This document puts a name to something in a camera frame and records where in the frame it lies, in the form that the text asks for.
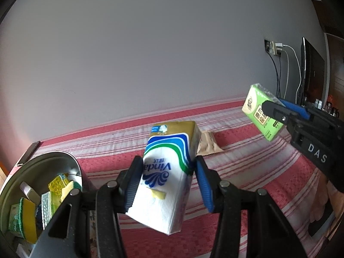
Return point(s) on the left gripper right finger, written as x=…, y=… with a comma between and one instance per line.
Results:
x=269, y=232

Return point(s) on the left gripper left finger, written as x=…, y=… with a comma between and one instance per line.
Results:
x=67, y=234

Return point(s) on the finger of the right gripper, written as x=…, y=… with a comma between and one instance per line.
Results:
x=280, y=113
x=296, y=108

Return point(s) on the green barcode tissue pack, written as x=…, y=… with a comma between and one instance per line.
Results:
x=252, y=107

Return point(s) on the blue cloth bundle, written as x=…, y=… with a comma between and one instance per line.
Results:
x=39, y=218

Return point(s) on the green tea tissue pack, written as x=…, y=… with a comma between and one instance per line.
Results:
x=50, y=202

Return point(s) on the yellow green sponge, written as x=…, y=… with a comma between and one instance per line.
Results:
x=22, y=220
x=66, y=190

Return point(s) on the yellow snack packet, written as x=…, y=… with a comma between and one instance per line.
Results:
x=58, y=183

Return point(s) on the white blue Vinda tissue pack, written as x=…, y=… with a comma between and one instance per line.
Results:
x=168, y=166

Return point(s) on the white red tissue pack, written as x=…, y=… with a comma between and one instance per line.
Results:
x=30, y=193

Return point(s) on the person's right hand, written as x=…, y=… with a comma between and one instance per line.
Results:
x=326, y=215

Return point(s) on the black television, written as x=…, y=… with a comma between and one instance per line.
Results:
x=312, y=74

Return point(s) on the red striped bedspread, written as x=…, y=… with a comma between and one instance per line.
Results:
x=246, y=159

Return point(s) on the round metal tin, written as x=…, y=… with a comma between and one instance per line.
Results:
x=37, y=173

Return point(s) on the brown snack packet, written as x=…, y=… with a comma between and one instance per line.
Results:
x=208, y=145

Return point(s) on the black smartphone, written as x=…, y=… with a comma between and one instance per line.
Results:
x=28, y=153

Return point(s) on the white wall power strip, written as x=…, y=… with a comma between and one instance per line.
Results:
x=273, y=47

